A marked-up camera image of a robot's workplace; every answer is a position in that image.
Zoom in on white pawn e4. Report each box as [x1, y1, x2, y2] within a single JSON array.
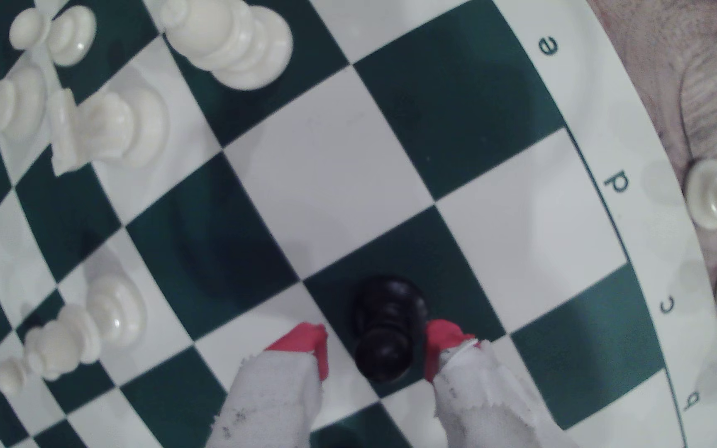
[[56, 274, 148, 365]]

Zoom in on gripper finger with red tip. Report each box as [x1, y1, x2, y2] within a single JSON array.
[[423, 319, 578, 448], [205, 321, 330, 448]]

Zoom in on white chess bishop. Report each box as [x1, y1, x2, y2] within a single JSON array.
[[158, 0, 295, 92]]

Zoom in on black chess pawn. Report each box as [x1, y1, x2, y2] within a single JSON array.
[[351, 275, 429, 383]]

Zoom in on green white chess mat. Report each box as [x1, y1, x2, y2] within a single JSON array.
[[0, 0, 717, 448]]

